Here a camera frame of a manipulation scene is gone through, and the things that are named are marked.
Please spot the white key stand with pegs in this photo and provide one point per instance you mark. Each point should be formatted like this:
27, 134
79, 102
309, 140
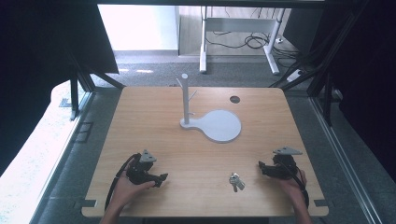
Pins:
219, 126

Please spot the black curtain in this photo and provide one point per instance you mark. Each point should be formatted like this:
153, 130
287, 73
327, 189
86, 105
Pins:
40, 62
367, 77

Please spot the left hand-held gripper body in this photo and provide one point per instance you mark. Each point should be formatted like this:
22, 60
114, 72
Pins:
140, 172

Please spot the person's left hand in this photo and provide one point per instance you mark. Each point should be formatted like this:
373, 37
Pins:
127, 189

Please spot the person's right hand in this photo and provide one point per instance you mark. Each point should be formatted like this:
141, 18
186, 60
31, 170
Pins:
291, 186

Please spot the white desk frame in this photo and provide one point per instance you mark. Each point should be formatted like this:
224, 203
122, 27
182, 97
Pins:
239, 25

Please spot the white power strip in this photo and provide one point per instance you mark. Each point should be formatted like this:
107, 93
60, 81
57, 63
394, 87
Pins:
294, 75

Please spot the grey floor socket plate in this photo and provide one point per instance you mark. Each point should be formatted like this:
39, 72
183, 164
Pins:
83, 132

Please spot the black metal stand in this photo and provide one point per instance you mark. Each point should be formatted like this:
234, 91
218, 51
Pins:
77, 87
323, 71

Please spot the silver bunch of keys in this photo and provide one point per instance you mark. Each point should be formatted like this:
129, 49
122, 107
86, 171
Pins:
236, 182

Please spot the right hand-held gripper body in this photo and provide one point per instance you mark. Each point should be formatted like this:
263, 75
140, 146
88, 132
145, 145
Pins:
281, 166

